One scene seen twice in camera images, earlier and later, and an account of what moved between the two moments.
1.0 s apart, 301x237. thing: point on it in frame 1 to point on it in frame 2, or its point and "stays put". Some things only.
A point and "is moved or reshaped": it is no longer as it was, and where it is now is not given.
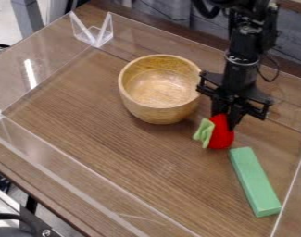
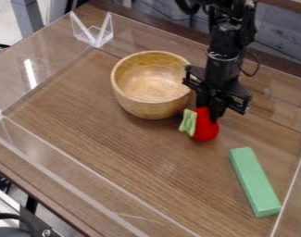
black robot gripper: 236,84 to 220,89
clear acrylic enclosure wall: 105,147 stays put
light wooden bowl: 158,88 is moved or reshaped
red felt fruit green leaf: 214,132 to 197,124
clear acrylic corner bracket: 93,36 stays put
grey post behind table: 27,16 stays put
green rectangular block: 253,181 stays put
